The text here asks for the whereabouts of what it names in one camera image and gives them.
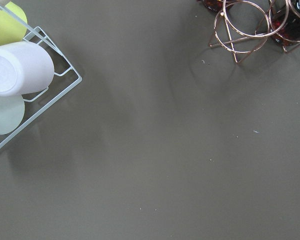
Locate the white cup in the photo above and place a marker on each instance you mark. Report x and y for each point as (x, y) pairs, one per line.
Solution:
(12, 110)

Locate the back right tea bottle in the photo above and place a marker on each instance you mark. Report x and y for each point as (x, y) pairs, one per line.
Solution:
(215, 5)

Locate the yellow green cup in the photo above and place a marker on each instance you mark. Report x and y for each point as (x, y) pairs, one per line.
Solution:
(10, 29)

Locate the pale pink cup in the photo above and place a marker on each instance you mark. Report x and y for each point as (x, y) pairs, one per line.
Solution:
(25, 68)

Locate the front tea bottle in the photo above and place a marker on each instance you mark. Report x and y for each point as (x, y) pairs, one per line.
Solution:
(289, 34)

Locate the tea bottle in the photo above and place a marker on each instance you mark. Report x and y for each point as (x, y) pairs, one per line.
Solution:
(289, 34)
(215, 5)

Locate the copper wire bottle rack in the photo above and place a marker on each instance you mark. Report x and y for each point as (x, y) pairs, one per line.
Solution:
(247, 25)

